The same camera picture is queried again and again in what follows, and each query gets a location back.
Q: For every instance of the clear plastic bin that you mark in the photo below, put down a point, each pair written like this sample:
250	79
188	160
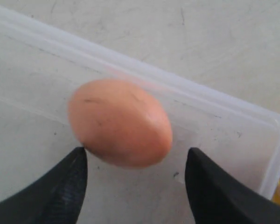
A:
40	67

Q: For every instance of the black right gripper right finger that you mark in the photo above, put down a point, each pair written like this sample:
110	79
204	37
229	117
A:
215	197

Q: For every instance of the yellow plastic egg tray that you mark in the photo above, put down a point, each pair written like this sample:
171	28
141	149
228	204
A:
276	196

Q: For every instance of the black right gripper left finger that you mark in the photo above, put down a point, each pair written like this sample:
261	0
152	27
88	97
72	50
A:
55	198

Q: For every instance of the brown egg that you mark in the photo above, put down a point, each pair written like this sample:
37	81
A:
120	123

